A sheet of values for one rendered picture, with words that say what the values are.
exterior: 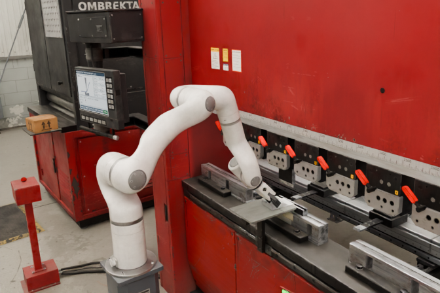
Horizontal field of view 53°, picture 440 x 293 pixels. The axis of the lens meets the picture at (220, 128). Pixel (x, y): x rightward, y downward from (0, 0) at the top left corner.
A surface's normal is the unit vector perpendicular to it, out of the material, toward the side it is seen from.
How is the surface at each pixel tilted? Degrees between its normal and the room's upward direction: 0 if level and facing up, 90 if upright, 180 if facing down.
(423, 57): 90
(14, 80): 90
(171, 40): 90
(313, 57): 90
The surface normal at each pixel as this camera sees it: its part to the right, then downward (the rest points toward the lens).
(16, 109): 0.59, 0.18
